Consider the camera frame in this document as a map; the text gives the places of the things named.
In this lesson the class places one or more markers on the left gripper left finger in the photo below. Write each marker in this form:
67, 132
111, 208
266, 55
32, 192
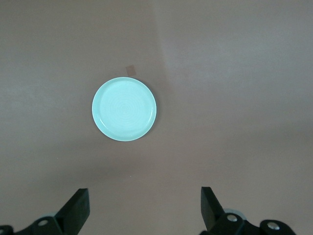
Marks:
73, 213

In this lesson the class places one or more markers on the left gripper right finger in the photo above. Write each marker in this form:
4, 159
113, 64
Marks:
212, 215

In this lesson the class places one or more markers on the green round plate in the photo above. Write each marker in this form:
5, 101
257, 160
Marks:
124, 109

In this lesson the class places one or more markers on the brown tape square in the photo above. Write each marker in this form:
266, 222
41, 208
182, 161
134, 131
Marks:
130, 70

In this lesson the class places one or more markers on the brown table cover sheet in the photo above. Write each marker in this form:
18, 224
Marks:
220, 122

